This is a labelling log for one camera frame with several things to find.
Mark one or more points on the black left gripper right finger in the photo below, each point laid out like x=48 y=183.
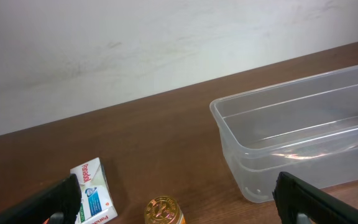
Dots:
x=299 y=202

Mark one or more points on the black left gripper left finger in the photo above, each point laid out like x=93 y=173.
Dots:
x=58 y=204

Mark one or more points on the white Panadol medicine box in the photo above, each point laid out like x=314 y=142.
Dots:
x=96 y=203

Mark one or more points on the clear plastic container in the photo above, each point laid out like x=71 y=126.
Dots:
x=307 y=127

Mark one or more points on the gold lid balm jar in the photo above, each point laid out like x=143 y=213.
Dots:
x=163 y=210

